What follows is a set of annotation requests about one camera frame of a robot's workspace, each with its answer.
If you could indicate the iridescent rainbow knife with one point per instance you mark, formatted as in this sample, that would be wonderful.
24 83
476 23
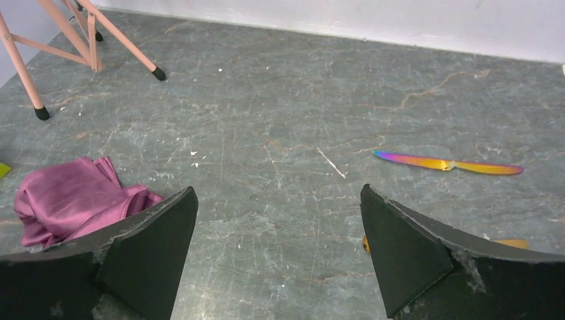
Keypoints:
448 165

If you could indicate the gold spoon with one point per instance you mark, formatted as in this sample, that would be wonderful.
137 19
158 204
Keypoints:
519 243

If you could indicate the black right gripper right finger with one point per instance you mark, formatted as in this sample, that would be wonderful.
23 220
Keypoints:
429 270

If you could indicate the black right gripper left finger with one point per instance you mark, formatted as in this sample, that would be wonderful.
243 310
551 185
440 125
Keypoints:
138 261

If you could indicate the colourful toy block set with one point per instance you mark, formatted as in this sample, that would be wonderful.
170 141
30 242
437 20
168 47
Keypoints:
4 169

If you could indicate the magenta satin napkin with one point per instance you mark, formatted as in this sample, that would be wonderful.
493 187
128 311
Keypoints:
67 201

